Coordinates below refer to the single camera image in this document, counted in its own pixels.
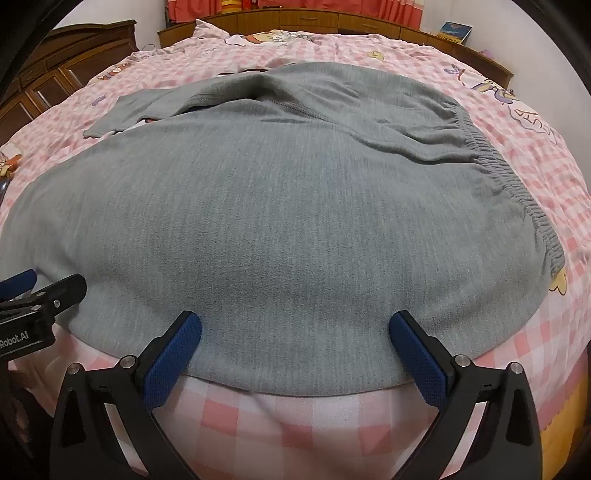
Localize wide red white curtain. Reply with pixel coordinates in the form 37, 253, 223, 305
166, 0, 424, 24

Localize pink checked cartoon blanket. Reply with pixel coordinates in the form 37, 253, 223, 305
0, 18, 591, 480

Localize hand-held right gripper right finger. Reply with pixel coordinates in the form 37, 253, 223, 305
389, 310, 544, 480

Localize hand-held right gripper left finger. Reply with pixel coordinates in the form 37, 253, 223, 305
48, 311, 204, 480

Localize wooden bed headboard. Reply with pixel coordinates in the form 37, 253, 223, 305
158, 9, 515, 89

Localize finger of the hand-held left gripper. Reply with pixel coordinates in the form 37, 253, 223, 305
0, 274, 88, 325
0, 270, 37, 298

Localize grey pants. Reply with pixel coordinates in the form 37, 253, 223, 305
0, 62, 568, 398

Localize blue box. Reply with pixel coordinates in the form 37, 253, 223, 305
436, 21, 474, 45

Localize dark wooden wardrobe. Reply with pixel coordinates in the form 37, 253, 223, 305
0, 23, 139, 134

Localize yellow bed sheet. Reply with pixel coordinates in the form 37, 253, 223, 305
538, 411, 591, 480

